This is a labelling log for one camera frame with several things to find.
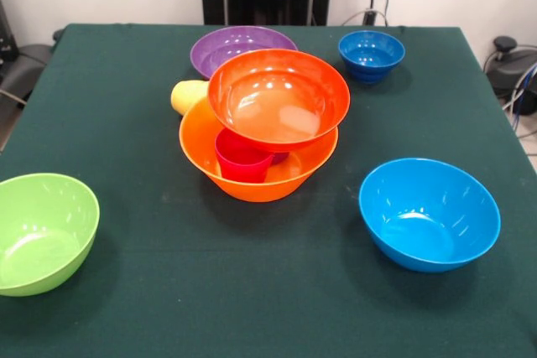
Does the red plastic bowl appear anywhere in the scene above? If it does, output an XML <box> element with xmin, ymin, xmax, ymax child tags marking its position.
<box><xmin>206</xmin><ymin>48</ymin><xmax>352</xmax><ymax>153</ymax></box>

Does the large orange plastic bowl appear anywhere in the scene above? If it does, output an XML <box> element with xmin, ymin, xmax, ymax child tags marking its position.
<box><xmin>179</xmin><ymin>96</ymin><xmax>340</xmax><ymax>203</ymax></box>

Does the pink plastic cup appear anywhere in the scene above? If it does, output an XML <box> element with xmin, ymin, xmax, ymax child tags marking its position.
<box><xmin>214</xmin><ymin>128</ymin><xmax>276</xmax><ymax>184</ymax></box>

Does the purple plastic bowl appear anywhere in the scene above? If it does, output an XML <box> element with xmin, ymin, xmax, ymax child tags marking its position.
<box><xmin>190</xmin><ymin>25</ymin><xmax>299</xmax><ymax>81</ymax></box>

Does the small dark blue bowl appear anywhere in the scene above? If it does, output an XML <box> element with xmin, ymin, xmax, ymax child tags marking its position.
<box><xmin>338</xmin><ymin>30</ymin><xmax>406</xmax><ymax>85</ymax></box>

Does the yellow plastic cup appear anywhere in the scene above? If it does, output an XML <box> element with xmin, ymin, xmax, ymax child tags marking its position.
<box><xmin>170</xmin><ymin>80</ymin><xmax>210</xmax><ymax>117</ymax></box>

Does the black office chair base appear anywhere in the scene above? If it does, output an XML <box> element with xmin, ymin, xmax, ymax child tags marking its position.
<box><xmin>482</xmin><ymin>35</ymin><xmax>537</xmax><ymax>99</ymax></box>

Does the light blue plastic bowl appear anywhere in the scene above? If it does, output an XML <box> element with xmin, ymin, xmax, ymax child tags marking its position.
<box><xmin>358</xmin><ymin>158</ymin><xmax>502</xmax><ymax>273</ymax></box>

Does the grey office chair base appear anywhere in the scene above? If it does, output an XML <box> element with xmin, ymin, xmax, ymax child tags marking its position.
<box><xmin>0</xmin><ymin>41</ymin><xmax>43</xmax><ymax>103</ymax></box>

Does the dark green table cloth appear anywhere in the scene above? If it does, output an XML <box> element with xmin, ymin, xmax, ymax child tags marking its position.
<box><xmin>0</xmin><ymin>23</ymin><xmax>537</xmax><ymax>358</ymax></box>

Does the green plastic bowl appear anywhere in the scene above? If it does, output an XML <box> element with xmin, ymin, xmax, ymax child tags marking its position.
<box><xmin>0</xmin><ymin>172</ymin><xmax>101</xmax><ymax>298</ymax></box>

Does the tangle of floor cables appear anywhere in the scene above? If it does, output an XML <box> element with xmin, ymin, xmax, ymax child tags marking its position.
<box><xmin>501</xmin><ymin>62</ymin><xmax>537</xmax><ymax>139</ymax></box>

